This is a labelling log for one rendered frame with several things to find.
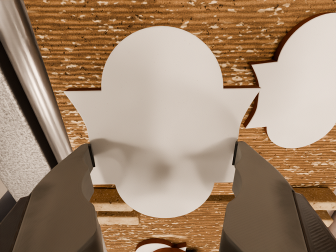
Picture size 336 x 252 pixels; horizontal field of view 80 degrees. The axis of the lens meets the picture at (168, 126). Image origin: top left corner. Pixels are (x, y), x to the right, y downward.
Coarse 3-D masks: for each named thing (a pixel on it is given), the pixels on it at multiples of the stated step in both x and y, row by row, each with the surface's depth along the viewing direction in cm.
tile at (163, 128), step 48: (144, 48) 11; (192, 48) 11; (96, 96) 12; (144, 96) 12; (192, 96) 12; (240, 96) 12; (96, 144) 13; (144, 144) 13; (192, 144) 13; (144, 192) 15; (192, 192) 15
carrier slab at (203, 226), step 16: (208, 208) 30; (224, 208) 30; (112, 224) 33; (144, 224) 33; (160, 224) 33; (176, 224) 33; (192, 224) 33; (208, 224) 33; (112, 240) 35; (128, 240) 35; (176, 240) 35; (192, 240) 35; (208, 240) 35
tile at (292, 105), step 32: (288, 32) 17; (320, 32) 17; (256, 64) 18; (288, 64) 18; (320, 64) 18; (256, 96) 20; (288, 96) 20; (320, 96) 20; (288, 128) 22; (320, 128) 22
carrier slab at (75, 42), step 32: (32, 0) 16; (64, 0) 16; (96, 0) 16; (128, 0) 16; (160, 0) 16; (192, 0) 16; (224, 0) 16; (256, 0) 16; (288, 0) 16; (320, 0) 16; (64, 32) 18; (96, 32) 18; (128, 32) 18; (192, 32) 18; (224, 32) 18; (256, 32) 18; (64, 64) 19; (96, 64) 19; (224, 64) 19; (64, 96) 21; (256, 128) 23; (288, 160) 25; (320, 160) 25; (224, 192) 29
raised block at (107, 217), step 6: (132, 210) 28; (102, 216) 27; (108, 216) 27; (114, 216) 27; (120, 216) 27; (126, 216) 27; (132, 216) 27; (138, 216) 28; (102, 222) 28; (108, 222) 28; (114, 222) 28; (120, 222) 28; (126, 222) 28; (132, 222) 28; (138, 222) 28
